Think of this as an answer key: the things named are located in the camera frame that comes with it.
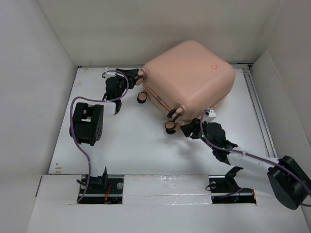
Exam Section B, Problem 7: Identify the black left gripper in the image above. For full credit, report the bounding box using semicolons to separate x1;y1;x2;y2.
114;69;139;99

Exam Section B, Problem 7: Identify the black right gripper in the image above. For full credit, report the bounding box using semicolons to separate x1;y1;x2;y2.
179;117;216;150

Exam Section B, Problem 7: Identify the pink hard-shell suitcase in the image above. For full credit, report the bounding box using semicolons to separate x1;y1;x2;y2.
137;40;236;134

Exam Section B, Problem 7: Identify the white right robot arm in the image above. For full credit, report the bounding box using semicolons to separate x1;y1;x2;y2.
181;118;311;210

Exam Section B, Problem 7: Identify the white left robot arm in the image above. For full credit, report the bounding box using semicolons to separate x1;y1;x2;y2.
69;68;143;195

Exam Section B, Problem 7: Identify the white foam cover block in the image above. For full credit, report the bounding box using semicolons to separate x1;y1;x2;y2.
122;175;212;206

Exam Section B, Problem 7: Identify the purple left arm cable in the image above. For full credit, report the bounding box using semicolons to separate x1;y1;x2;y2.
69;70;129;202

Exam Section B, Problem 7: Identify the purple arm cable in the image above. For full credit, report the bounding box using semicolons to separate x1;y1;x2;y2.
69;70;129;202
200;110;311;207

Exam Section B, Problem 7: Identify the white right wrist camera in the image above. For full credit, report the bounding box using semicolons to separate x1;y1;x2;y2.
203;109;216;123

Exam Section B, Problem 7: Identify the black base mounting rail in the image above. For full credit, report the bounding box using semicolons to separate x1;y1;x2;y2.
78;175;257;204

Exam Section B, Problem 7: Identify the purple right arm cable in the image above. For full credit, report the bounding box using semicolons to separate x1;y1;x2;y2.
200;110;311;207

